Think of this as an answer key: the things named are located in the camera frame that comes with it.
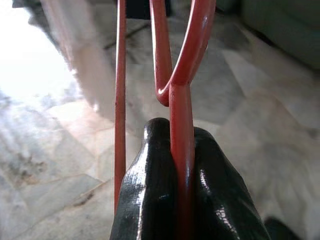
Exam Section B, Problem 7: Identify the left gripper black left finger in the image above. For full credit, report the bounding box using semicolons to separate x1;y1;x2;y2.
108;117;180;240

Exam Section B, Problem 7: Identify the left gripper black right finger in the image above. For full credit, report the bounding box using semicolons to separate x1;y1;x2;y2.
192;126;271;240

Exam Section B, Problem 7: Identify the reddish pink clothes hanger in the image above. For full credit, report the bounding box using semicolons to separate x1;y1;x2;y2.
113;0;217;240

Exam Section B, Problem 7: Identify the cream long garment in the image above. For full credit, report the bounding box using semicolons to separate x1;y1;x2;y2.
39;0;121;121

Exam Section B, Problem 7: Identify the green leather sofa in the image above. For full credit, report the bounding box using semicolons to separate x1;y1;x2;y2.
217;0;320;71

